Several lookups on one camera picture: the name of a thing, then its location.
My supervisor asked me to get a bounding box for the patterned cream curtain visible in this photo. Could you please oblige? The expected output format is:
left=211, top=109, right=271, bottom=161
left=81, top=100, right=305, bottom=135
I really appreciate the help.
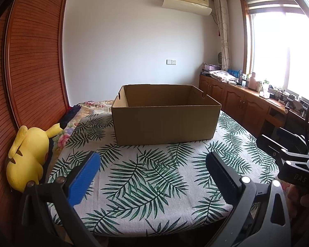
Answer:
left=213, top=0, right=232, bottom=71

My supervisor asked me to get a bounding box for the folded floral cloth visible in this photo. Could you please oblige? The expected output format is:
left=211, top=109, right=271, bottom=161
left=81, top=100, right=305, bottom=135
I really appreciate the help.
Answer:
left=211, top=70, right=239, bottom=82

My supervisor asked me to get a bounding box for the yellow plush toy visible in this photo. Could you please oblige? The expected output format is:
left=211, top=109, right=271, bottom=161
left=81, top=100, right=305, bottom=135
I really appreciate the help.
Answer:
left=6, top=123, right=61, bottom=193

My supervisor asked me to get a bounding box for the wooden cabinet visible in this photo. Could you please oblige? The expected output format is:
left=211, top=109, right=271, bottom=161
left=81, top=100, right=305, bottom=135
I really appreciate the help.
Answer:
left=199, top=75, right=309, bottom=137

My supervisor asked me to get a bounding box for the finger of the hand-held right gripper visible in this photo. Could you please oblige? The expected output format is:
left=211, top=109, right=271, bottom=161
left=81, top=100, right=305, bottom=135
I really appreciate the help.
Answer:
left=257, top=134, right=309, bottom=163
left=278, top=128, right=309, bottom=155

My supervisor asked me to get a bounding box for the floral blanket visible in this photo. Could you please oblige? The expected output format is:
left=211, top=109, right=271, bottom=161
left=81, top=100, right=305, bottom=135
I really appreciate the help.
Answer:
left=51, top=100, right=116, bottom=147

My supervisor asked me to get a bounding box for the wooden slatted wardrobe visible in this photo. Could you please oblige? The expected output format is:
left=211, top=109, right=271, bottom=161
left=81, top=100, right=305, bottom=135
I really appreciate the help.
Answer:
left=0, top=0, right=70, bottom=247

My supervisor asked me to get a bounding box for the white air deflector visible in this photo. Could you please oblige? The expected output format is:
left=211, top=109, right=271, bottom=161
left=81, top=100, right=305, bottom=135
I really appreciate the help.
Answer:
left=162, top=0, right=212, bottom=16

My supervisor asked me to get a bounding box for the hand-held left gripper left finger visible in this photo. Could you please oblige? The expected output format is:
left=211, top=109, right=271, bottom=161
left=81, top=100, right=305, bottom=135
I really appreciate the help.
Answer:
left=22, top=151, right=101, bottom=247

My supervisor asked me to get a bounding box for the person's right hand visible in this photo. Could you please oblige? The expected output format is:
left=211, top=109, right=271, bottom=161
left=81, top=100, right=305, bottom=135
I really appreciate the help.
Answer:
left=286, top=183, right=309, bottom=211

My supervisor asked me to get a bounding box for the brown cardboard box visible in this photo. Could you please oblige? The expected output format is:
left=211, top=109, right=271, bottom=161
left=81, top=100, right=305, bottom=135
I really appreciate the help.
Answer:
left=111, top=84, right=222, bottom=146

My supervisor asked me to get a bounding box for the dark blue clothing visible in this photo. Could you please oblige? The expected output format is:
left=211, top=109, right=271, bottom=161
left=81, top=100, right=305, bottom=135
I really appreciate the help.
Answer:
left=60, top=105, right=81, bottom=129

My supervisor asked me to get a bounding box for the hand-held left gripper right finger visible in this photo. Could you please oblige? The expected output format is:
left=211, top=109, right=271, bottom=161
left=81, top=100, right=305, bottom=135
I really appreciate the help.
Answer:
left=205, top=151, right=291, bottom=247

